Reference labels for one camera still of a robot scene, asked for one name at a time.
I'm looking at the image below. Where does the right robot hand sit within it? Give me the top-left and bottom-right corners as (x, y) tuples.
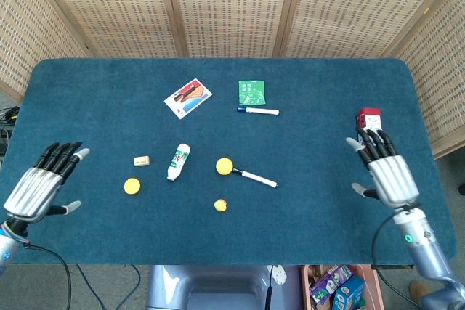
(345, 127), (421, 210)

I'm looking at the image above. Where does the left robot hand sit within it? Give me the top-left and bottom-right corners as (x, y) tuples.
(2, 142), (91, 224)

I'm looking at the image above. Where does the grey robot base body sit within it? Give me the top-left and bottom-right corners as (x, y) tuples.
(145, 264), (303, 310)

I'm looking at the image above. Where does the red ketchup bottle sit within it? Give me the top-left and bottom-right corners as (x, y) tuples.
(355, 107), (383, 144)

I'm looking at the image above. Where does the black power strip with plugs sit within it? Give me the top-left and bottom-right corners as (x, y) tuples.
(0, 105), (21, 155)

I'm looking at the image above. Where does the yellow ridged round cap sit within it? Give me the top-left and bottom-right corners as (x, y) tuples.
(123, 177), (142, 195)

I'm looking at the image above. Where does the pink plastic basket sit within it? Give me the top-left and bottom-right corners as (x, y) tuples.
(299, 264), (386, 310)

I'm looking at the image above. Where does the brown shoe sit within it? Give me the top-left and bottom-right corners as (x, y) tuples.
(408, 280), (432, 303)

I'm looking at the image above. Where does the purple carton box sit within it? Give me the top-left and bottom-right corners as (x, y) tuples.
(309, 264), (355, 306)

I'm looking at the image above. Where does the blue carton box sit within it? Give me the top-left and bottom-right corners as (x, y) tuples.
(331, 274), (366, 310)

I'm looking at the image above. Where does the white marker black cap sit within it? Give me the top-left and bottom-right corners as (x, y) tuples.
(232, 167), (280, 189)

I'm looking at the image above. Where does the small white green bottle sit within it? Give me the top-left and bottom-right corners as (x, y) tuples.
(166, 143), (192, 182)

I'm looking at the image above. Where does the white perforated plate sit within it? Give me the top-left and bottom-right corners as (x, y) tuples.
(272, 264), (288, 285)

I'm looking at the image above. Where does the white marker blue cap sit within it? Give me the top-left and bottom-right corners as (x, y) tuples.
(236, 106), (280, 116)

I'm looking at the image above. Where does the black antenna rod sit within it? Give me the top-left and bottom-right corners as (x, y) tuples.
(264, 264), (274, 310)

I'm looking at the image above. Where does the green square packet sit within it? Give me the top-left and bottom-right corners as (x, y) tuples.
(238, 79), (268, 106)

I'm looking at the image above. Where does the yellow ball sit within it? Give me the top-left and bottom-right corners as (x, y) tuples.
(215, 157), (234, 176)

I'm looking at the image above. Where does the blue table mat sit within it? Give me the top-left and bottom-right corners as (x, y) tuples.
(0, 57), (458, 266)

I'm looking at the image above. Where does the colourful picture card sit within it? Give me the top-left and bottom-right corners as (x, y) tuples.
(163, 78), (214, 121)

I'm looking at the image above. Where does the woven wicker folding screen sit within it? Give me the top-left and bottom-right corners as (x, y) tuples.
(0, 0), (465, 160)

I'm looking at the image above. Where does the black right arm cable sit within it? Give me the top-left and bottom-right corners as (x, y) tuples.
(371, 211), (424, 310)

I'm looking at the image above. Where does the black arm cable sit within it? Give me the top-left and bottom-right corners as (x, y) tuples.
(371, 211), (424, 310)
(22, 243), (73, 310)

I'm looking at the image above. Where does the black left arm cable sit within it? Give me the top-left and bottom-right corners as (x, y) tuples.
(22, 243), (73, 310)

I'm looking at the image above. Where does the blue floor cable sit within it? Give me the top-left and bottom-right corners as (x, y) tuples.
(75, 264), (142, 310)

